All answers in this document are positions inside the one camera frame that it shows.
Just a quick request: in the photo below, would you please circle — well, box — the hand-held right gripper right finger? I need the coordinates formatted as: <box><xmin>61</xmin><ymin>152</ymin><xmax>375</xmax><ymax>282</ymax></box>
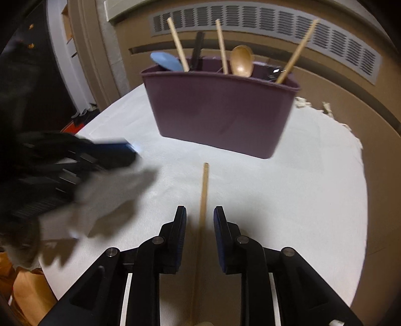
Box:
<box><xmin>213</xmin><ymin>205</ymin><xmax>364</xmax><ymax>326</ymax></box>

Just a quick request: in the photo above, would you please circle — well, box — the grey vent grille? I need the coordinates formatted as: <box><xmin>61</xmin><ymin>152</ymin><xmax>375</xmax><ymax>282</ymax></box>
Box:
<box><xmin>152</xmin><ymin>8</ymin><xmax>383</xmax><ymax>85</ymax></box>

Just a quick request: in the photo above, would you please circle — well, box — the wooden chopstick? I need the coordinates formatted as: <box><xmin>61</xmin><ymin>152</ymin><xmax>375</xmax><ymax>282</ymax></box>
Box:
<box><xmin>275</xmin><ymin>18</ymin><xmax>320</xmax><ymax>85</ymax></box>
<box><xmin>215</xmin><ymin>19</ymin><xmax>229</xmax><ymax>75</ymax></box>
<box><xmin>188</xmin><ymin>162</ymin><xmax>210</xmax><ymax>326</ymax></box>
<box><xmin>167</xmin><ymin>17</ymin><xmax>190</xmax><ymax>72</ymax></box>

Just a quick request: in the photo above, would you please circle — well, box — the white fringed tablecloth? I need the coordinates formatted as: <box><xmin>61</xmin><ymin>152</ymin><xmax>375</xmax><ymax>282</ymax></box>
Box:
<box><xmin>38</xmin><ymin>85</ymin><xmax>368</xmax><ymax>326</ymax></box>

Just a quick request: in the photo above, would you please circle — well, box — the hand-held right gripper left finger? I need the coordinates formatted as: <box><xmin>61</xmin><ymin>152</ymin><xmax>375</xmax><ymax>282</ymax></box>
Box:
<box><xmin>39</xmin><ymin>205</ymin><xmax>188</xmax><ymax>326</ymax></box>

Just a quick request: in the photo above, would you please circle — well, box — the black door with orange marks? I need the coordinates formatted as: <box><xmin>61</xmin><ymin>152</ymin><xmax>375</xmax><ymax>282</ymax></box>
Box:
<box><xmin>0</xmin><ymin>0</ymin><xmax>79</xmax><ymax>132</ymax></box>

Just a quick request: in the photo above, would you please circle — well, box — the blue plastic spoon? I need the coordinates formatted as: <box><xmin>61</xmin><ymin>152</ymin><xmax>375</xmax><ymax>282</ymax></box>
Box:
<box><xmin>150</xmin><ymin>52</ymin><xmax>184</xmax><ymax>72</ymax></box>

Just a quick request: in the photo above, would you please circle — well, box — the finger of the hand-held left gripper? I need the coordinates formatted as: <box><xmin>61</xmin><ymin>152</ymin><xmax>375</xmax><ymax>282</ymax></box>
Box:
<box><xmin>67</xmin><ymin>139</ymin><xmax>141</xmax><ymax>172</ymax></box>

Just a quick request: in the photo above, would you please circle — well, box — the brown paper bag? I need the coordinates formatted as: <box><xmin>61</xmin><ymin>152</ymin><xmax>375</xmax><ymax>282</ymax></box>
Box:
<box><xmin>0</xmin><ymin>251</ymin><xmax>58</xmax><ymax>326</ymax></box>

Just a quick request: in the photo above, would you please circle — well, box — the wooden spoon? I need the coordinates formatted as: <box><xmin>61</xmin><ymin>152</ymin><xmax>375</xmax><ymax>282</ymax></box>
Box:
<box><xmin>230</xmin><ymin>45</ymin><xmax>254</xmax><ymax>77</ymax></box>

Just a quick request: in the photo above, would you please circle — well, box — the purple plastic utensil holder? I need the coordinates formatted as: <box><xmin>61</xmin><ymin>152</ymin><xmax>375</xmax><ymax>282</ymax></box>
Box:
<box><xmin>140</xmin><ymin>56</ymin><xmax>302</xmax><ymax>159</ymax></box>

